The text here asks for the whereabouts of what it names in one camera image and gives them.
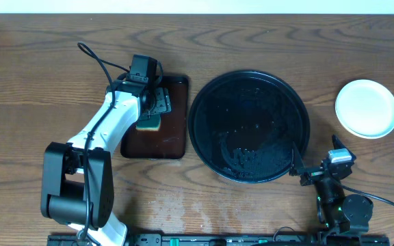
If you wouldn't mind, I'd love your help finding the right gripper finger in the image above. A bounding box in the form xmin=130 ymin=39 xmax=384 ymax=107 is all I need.
xmin=332 ymin=135 xmax=346 ymax=150
xmin=289 ymin=142 xmax=305 ymax=176

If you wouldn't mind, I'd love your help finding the green yellow sponge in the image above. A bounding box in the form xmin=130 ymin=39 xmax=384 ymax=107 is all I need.
xmin=135 ymin=115 xmax=161 ymax=131

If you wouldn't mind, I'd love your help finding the light blue plate front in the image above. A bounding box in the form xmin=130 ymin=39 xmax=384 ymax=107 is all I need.
xmin=334 ymin=79 xmax=394 ymax=139

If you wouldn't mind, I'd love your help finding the black round tray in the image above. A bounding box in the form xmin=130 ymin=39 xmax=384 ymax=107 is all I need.
xmin=188 ymin=70 xmax=311 ymax=183

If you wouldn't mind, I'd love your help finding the black rectangular tray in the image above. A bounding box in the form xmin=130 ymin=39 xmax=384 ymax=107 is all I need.
xmin=120 ymin=75 xmax=189 ymax=159

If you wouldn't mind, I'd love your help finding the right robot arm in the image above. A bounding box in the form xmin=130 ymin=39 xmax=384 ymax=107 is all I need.
xmin=289 ymin=135 xmax=373 ymax=245

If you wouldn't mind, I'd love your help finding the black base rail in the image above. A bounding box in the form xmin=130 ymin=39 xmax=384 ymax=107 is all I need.
xmin=46 ymin=232 xmax=391 ymax=246

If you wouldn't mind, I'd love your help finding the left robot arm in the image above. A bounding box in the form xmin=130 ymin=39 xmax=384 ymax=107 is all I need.
xmin=40 ymin=74 xmax=172 ymax=245

